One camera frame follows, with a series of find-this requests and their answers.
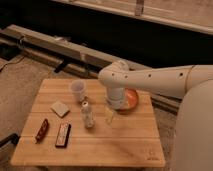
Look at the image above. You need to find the black cable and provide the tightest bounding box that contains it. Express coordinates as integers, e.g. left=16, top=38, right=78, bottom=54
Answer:
left=0, top=53, right=26, bottom=73

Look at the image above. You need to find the orange ceramic bowl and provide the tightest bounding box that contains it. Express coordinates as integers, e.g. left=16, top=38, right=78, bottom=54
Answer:
left=119, top=88, right=139, bottom=111

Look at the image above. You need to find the wooden table board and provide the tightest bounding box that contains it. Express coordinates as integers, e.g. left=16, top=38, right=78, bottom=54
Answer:
left=11, top=79, right=165, bottom=168

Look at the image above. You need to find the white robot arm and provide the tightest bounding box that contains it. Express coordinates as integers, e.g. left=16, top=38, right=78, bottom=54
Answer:
left=98, top=61, right=213, bottom=171

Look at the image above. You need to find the long metal rail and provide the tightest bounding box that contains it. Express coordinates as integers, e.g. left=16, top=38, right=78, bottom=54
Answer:
left=0, top=24, right=183, bottom=113

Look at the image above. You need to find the clear plastic bottle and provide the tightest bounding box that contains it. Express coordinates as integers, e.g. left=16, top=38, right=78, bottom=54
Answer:
left=81, top=101, right=94, bottom=129

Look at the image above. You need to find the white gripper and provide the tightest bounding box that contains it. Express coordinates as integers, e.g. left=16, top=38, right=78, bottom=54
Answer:
left=105, top=88, right=125, bottom=124

